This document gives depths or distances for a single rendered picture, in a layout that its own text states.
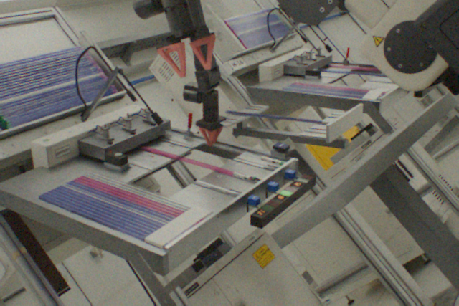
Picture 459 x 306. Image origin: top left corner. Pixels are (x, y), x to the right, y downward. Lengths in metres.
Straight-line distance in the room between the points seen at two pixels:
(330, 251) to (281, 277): 0.96
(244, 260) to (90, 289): 1.74
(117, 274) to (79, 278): 0.24
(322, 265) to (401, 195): 1.72
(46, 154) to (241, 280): 0.78
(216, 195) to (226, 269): 0.33
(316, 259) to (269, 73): 1.02
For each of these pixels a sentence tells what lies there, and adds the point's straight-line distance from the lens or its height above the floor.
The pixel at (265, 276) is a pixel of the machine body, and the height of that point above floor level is 0.47.
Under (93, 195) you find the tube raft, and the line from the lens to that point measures 1.72.
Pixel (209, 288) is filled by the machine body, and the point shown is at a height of 0.57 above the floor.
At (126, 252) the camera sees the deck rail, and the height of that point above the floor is 0.79.
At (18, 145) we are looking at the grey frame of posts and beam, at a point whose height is 1.34.
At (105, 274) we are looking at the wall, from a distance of 3.65.
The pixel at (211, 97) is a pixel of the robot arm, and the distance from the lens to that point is 1.89.
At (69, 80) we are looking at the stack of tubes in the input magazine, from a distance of 2.24.
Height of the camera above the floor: 0.64
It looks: 8 degrees up
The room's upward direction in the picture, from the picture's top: 38 degrees counter-clockwise
